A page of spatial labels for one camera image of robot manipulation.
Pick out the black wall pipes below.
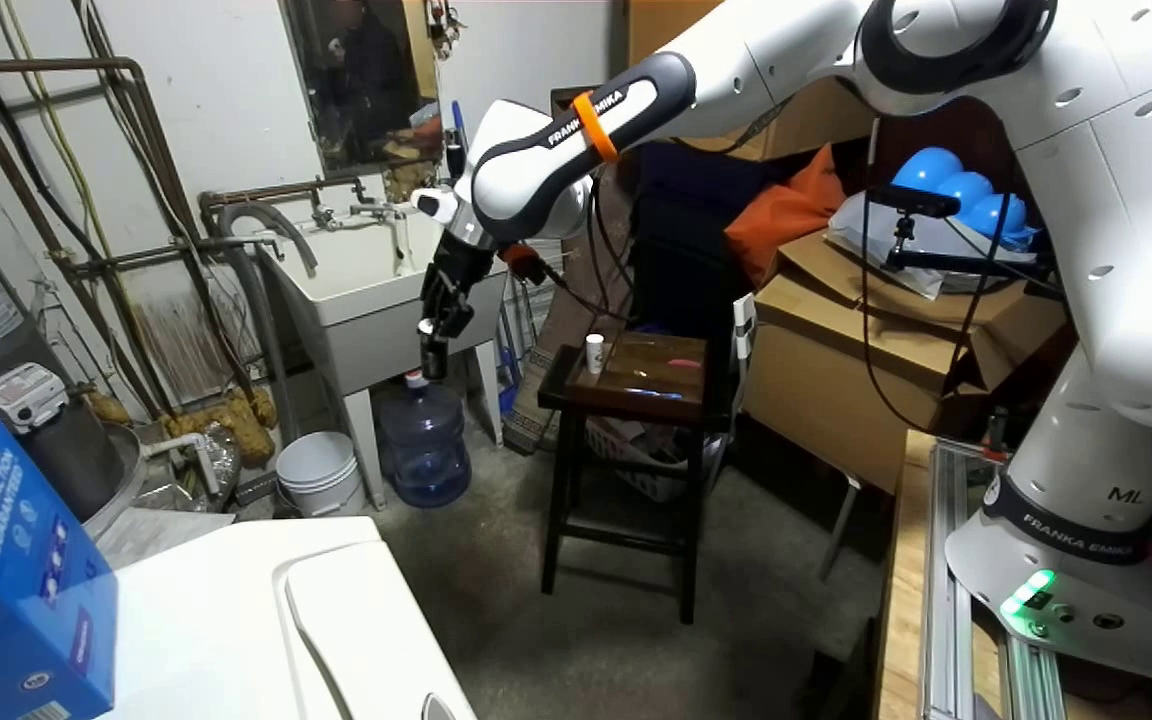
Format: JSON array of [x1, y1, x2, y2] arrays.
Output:
[[0, 0, 290, 430]]

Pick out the blue detergent box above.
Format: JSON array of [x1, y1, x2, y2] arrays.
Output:
[[0, 371, 121, 720]]

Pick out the white utility sink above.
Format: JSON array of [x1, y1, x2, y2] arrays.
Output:
[[261, 205, 515, 507]]

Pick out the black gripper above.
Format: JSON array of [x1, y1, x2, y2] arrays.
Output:
[[412, 212, 502, 352]]

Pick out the white plastic bucket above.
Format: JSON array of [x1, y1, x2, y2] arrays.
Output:
[[268, 426, 367, 520]]

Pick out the silver aluminium rail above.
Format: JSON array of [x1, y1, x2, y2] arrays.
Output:
[[925, 436, 1007, 720]]

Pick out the black camera on stand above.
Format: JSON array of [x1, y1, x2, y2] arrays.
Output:
[[866, 178, 1048, 283]]

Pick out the blue water jug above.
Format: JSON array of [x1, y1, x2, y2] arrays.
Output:
[[373, 371, 477, 513]]

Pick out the green white cables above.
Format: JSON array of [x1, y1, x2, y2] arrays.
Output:
[[999, 635, 1072, 720]]

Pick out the metal sink faucet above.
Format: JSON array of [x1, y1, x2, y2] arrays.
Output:
[[310, 175, 412, 272]]

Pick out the brown cardboard box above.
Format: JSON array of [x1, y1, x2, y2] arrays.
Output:
[[740, 231, 1062, 495]]

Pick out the blue round plastic object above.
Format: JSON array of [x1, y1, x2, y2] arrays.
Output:
[[890, 139, 1048, 254]]

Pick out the dark wooden stool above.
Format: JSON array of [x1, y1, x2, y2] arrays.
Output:
[[535, 324, 740, 628]]

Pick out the orange cloth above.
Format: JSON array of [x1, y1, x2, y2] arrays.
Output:
[[719, 139, 849, 292]]

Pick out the white washing machine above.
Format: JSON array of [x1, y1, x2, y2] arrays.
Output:
[[101, 517, 481, 720]]

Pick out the black curved drain hose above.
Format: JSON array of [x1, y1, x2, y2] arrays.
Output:
[[196, 196, 324, 283]]

